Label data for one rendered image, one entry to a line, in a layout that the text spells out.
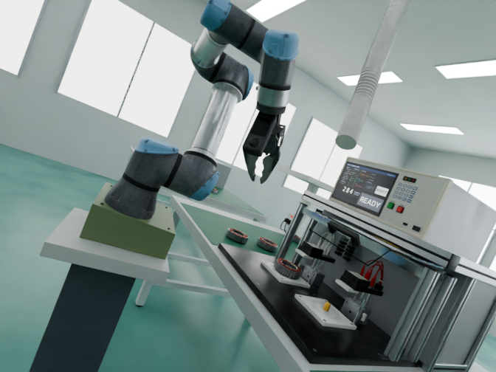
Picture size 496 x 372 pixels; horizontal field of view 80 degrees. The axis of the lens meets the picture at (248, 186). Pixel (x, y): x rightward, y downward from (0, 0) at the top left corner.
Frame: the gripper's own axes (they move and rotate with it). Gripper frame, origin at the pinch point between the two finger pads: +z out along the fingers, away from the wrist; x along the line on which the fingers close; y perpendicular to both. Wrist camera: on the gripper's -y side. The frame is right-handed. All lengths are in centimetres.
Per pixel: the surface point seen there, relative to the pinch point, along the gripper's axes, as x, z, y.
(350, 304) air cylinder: -37, 45, 11
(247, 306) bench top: -6.4, 36.7, -11.6
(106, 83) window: 346, 105, 301
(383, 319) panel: -50, 50, 14
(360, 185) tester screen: -30, 17, 45
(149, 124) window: 291, 166, 327
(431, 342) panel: -62, 42, 5
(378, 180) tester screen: -35, 12, 42
